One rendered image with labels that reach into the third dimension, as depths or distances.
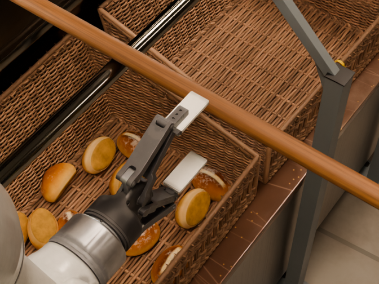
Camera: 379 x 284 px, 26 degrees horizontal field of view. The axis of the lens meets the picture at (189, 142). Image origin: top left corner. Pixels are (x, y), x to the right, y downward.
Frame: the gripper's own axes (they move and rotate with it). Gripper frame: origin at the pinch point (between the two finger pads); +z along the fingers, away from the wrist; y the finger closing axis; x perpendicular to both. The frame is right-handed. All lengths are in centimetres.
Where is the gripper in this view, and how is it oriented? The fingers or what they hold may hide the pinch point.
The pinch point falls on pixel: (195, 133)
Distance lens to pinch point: 115.3
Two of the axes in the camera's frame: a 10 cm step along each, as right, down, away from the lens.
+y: 0.0, 6.0, 8.0
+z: 5.9, -6.5, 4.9
